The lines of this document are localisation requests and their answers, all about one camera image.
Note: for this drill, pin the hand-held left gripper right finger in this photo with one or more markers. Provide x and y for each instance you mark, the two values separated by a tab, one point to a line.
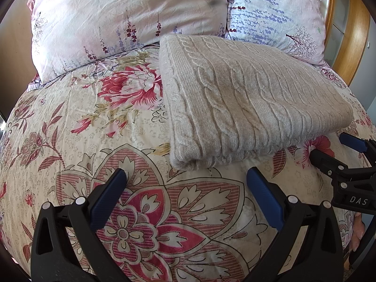
264	199

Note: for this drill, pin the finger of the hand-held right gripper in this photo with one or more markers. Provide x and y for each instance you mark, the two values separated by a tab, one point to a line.
326	161
352	141

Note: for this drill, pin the person's right hand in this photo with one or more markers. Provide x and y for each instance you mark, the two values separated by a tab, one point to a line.
357	229

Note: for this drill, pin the pink floral pillow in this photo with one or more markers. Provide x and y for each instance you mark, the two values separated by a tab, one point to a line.
117	14

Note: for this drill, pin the wooden headboard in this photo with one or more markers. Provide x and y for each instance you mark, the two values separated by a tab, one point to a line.
359	20

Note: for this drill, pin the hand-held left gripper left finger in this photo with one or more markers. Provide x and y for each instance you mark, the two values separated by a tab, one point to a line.
108	199

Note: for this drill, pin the pale blue lavender-print pillow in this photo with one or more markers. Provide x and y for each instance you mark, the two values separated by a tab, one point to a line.
279	11

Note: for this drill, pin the floral bed cover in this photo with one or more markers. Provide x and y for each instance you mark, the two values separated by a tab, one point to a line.
88	123

